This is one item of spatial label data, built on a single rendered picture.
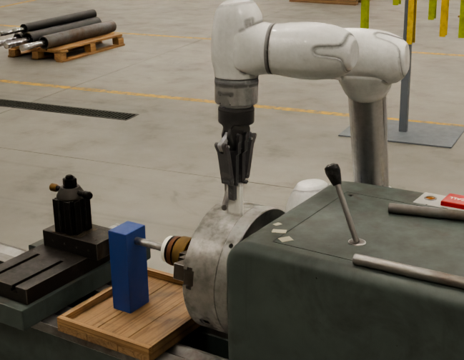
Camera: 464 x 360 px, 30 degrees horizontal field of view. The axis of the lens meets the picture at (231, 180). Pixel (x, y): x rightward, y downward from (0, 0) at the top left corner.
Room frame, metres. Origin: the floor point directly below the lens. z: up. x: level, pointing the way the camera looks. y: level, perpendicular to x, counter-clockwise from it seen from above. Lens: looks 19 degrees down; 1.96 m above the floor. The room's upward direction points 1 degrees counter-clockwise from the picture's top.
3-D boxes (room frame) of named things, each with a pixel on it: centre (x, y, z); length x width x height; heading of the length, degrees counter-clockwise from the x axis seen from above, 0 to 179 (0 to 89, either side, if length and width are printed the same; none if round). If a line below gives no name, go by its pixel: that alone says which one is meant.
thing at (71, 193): (2.28, 0.45, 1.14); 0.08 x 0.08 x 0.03
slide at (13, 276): (2.22, 0.49, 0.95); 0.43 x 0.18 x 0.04; 146
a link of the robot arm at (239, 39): (1.73, -0.03, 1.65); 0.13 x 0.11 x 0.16; 71
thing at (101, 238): (2.26, 0.43, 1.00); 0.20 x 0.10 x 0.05; 56
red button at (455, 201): (1.81, -0.51, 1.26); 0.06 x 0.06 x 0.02; 56
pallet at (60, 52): (10.52, 1.99, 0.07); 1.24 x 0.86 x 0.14; 150
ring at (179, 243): (1.96, 0.11, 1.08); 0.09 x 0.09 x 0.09; 56
